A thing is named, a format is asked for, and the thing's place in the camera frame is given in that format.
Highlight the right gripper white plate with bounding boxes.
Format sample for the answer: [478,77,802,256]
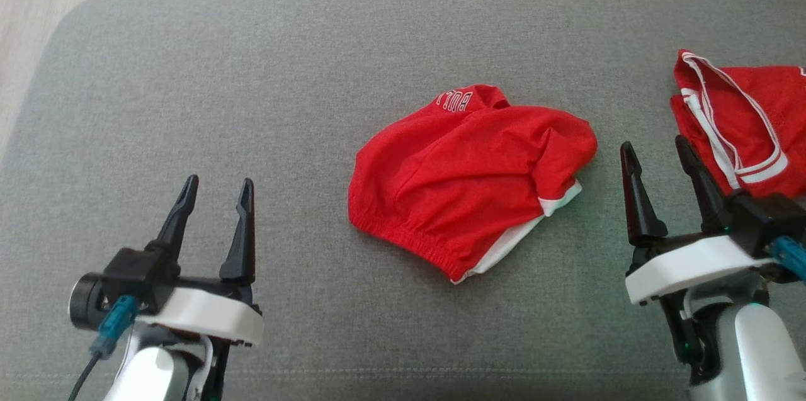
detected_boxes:
[621,135,778,306]

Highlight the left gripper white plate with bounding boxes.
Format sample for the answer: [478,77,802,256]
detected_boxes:
[135,176,264,345]

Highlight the red Bulls jersey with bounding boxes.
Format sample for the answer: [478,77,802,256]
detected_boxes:
[669,48,806,200]

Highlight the red white basketball shorts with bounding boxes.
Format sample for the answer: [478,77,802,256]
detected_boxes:
[348,84,598,284]

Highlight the grey sofa seat cushion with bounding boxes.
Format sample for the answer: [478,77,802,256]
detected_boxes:
[0,0,806,401]

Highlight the black cable with teal connector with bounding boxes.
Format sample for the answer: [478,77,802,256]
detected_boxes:
[67,295,140,401]
[769,236,806,281]

